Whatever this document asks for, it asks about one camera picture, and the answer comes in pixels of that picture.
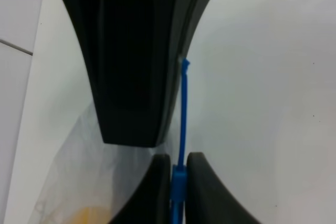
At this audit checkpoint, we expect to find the clear zip bag blue seal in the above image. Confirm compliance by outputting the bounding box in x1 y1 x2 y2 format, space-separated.
29 60 190 223

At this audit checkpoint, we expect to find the yellow toy pear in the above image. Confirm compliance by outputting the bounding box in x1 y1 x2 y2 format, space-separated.
67 207 111 224

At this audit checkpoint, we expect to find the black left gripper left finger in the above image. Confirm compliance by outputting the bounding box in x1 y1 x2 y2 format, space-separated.
111 154 171 224

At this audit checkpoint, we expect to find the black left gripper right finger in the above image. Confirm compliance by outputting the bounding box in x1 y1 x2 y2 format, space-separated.
185 152 259 224

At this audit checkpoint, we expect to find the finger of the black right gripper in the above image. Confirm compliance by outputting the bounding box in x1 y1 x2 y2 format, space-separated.
62 0 209 147

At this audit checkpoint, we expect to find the blue zip slider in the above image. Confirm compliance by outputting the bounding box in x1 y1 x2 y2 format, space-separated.
170 165 187 203

